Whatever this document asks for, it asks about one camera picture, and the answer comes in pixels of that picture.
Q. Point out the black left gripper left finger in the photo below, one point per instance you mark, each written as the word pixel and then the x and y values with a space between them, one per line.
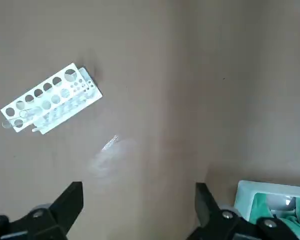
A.
pixel 59 217

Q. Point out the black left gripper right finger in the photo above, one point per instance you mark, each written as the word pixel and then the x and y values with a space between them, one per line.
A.
pixel 215 222

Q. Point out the translucent white plastic box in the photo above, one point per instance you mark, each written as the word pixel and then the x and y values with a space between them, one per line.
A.
pixel 245 190

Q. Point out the white test tube rack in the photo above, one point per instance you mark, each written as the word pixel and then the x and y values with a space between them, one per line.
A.
pixel 94 93

